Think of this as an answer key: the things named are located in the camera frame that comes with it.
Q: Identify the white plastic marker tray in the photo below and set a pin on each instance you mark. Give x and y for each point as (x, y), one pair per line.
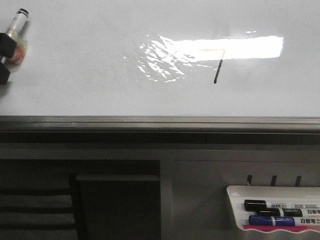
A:
(278, 197)

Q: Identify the dark slatted chair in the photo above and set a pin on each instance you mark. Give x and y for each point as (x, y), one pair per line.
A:
(79, 223)

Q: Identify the black tray hook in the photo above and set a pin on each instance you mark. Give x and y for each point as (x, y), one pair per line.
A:
(273, 181)
(298, 181)
(249, 180)

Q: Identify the black capped marker upper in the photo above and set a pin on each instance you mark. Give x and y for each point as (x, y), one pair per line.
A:
(252, 204)

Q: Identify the blue capped whiteboard marker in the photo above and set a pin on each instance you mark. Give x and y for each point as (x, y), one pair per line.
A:
(283, 221)

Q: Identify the black tray hook right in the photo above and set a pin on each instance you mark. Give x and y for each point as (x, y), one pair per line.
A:
(298, 181)

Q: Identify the black tray hook left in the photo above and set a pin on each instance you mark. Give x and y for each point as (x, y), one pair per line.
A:
(249, 180)

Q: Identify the grey aluminium whiteboard frame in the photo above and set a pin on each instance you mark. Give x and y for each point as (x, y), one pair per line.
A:
(160, 130)

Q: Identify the black capped marker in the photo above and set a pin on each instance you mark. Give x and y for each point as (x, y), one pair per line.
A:
(288, 212)
(252, 204)

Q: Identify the black tray hook middle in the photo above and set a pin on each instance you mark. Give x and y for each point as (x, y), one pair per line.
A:
(273, 181)

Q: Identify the white whiteboard surface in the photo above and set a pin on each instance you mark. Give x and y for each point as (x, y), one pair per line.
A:
(251, 58)

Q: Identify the white black whiteboard marker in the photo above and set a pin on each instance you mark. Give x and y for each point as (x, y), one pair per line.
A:
(14, 32)

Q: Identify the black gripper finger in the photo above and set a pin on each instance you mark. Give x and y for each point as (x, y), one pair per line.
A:
(4, 74)
(7, 45)

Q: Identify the black capped marker middle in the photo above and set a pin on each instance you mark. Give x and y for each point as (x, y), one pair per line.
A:
(288, 212)

